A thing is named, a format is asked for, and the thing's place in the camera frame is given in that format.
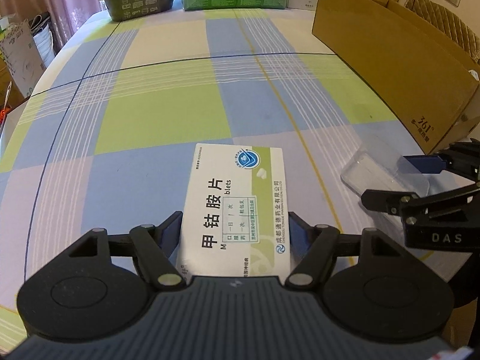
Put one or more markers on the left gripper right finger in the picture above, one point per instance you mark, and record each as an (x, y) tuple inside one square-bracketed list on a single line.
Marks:
[(313, 250)]

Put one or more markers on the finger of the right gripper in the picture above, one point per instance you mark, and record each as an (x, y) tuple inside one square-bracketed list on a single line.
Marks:
[(427, 164), (385, 201)]

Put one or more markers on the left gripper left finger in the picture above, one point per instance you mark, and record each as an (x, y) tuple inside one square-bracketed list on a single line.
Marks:
[(152, 247)]

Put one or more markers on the clear plastic tray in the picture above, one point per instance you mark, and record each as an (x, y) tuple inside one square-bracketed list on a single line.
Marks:
[(376, 165)]

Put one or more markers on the white green tablet box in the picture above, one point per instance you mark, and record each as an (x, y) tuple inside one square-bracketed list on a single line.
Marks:
[(235, 218)]

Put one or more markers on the brown cardboard box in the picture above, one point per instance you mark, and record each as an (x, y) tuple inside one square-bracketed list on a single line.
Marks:
[(424, 77)]

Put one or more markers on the checked pastel tablecloth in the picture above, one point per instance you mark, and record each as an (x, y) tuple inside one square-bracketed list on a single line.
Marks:
[(111, 147)]

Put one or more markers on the quilted brown chair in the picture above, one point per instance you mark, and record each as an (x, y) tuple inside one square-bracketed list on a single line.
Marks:
[(449, 24)]

